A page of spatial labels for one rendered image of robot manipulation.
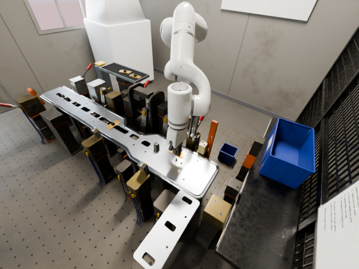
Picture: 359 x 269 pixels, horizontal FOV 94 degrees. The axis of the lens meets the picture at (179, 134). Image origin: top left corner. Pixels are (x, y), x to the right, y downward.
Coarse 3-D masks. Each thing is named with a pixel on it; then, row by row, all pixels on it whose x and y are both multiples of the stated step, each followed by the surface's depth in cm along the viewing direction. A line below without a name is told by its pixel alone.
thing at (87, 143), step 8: (88, 144) 84; (96, 144) 86; (104, 144) 91; (88, 152) 86; (96, 152) 88; (104, 152) 93; (96, 160) 90; (104, 160) 96; (96, 168) 94; (104, 168) 99; (112, 168) 105; (104, 176) 101; (112, 176) 108
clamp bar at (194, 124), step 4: (192, 116) 78; (196, 116) 82; (192, 120) 83; (196, 120) 82; (192, 124) 85; (196, 124) 83; (192, 128) 86; (196, 128) 84; (196, 132) 87; (188, 136) 89; (192, 140) 88
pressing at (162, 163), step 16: (48, 96) 122; (80, 96) 124; (80, 112) 110; (96, 112) 110; (112, 112) 111; (112, 128) 100; (128, 128) 100; (128, 144) 91; (160, 144) 92; (144, 160) 84; (160, 160) 84; (192, 160) 85; (208, 160) 85; (160, 176) 78; (176, 176) 78; (192, 176) 78; (208, 176) 78; (192, 192) 72
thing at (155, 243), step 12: (180, 192) 72; (180, 204) 68; (192, 204) 68; (168, 216) 65; (180, 216) 65; (192, 216) 66; (156, 228) 61; (180, 228) 62; (144, 240) 58; (156, 240) 59; (168, 240) 59; (144, 252) 56; (156, 252) 56; (168, 252) 56; (144, 264) 54; (156, 264) 54
